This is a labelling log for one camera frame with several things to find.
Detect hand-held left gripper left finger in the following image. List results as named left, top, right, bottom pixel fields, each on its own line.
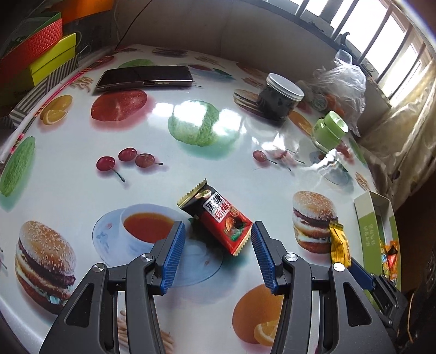
left=39, top=221, right=187, bottom=354

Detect red plum candy packet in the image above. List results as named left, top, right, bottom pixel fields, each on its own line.
left=386, top=245, right=399, bottom=273
left=176, top=178, right=254, bottom=256

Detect dark smartphone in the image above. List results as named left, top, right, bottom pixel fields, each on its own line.
left=95, top=65, right=194, bottom=92

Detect gold brown foil packet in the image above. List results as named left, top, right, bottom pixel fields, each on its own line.
left=328, top=219, right=352, bottom=268

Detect cream patterned curtain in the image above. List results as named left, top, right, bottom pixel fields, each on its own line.
left=358, top=78, right=433, bottom=212

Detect yellow-green box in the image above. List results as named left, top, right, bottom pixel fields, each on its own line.
left=29, top=32, right=78, bottom=87

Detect window grille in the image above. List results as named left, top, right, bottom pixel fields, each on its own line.
left=293, top=0, right=430, bottom=103

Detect orange box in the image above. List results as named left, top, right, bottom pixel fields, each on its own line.
left=61, top=0, right=114, bottom=24

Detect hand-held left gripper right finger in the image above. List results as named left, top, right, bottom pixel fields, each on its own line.
left=251, top=221, right=399, bottom=354

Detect gold candy packet colourful print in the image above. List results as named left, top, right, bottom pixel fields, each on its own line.
left=379, top=242, right=390, bottom=278

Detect red textured box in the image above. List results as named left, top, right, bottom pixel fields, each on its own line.
left=0, top=12, right=65, bottom=82

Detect green glass jar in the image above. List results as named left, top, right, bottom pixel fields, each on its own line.
left=311, top=111, right=350, bottom=154

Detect black white striped box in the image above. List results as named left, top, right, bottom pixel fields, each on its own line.
left=8, top=56, right=80, bottom=128

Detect dark-filled jar white lid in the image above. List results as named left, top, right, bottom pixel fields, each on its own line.
left=256, top=72, right=305, bottom=122

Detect black cable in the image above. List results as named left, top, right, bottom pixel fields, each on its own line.
left=112, top=0, right=154, bottom=50

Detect clear plastic bag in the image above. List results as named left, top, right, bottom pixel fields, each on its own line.
left=300, top=49, right=367, bottom=137

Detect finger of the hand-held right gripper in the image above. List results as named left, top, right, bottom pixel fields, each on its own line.
left=347, top=257, right=389, bottom=300

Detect green cardboard box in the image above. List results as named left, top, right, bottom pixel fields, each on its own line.
left=353, top=191, right=402, bottom=290

